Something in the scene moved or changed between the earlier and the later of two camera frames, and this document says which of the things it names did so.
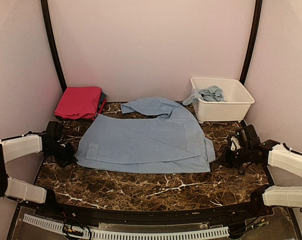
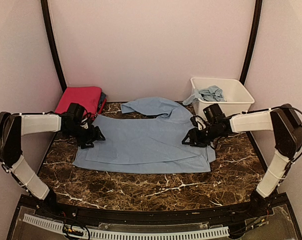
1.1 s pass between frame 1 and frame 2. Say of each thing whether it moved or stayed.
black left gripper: moved
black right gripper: moved
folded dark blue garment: stayed
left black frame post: stayed
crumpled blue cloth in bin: stayed
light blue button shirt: stayed
